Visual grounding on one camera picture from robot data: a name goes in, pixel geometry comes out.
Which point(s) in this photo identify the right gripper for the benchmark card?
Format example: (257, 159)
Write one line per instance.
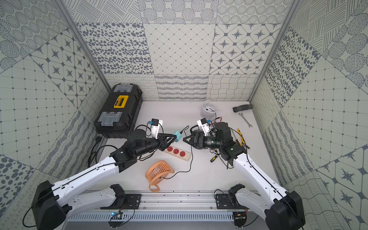
(196, 136)

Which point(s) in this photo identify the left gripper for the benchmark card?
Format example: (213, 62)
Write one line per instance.
(161, 141)

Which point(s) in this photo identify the teal USB charger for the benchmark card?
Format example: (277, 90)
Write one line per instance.
(178, 136)

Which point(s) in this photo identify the beige red power strip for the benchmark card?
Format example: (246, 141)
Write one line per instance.
(179, 153)

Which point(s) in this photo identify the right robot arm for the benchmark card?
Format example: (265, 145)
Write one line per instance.
(281, 209)

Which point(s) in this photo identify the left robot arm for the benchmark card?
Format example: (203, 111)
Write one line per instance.
(54, 203)

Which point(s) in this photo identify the orange desk fan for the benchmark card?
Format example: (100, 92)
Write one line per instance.
(157, 173)

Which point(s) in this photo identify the black yellow screwdriver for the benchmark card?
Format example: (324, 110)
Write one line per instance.
(214, 158)

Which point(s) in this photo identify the yellow pliers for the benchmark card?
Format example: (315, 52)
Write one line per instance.
(243, 143)

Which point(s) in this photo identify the black cylinder grip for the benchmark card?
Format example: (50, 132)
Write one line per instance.
(242, 108)

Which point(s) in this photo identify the black yellow toolbox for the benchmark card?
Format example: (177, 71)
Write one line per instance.
(118, 116)

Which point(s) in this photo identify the silver wrench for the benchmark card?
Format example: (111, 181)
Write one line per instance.
(247, 122)

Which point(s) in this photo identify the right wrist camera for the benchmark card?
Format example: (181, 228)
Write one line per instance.
(203, 124)

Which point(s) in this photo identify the aluminium rail frame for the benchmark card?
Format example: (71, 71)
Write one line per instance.
(188, 201)

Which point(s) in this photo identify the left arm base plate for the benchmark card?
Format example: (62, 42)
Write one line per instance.
(128, 201)

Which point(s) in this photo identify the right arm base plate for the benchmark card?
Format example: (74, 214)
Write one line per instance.
(223, 201)

